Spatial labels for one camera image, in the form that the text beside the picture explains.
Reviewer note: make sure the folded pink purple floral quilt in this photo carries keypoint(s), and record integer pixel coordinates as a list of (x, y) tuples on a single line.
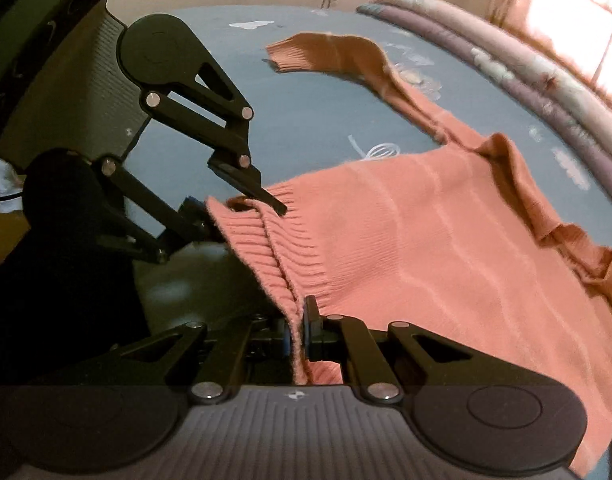
[(536, 80)]

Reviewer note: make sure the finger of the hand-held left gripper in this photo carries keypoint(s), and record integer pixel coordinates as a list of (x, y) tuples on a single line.
[(186, 225), (246, 182)]

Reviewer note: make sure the blue floral bed sheet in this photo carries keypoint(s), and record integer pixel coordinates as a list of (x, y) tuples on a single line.
[(296, 110)]

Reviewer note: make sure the pink striped knit sweater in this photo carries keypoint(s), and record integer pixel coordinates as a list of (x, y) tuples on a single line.
[(411, 240)]

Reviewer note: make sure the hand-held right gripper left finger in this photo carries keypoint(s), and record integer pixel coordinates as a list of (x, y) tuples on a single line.
[(231, 355)]

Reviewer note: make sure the white crumpled cloth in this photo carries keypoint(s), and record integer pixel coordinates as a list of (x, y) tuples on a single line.
[(1, 177)]

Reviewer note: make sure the pink plaid curtain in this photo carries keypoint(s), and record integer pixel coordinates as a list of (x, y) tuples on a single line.
[(576, 15)]

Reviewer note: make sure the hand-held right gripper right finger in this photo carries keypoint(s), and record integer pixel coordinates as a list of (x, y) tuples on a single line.
[(310, 335)]

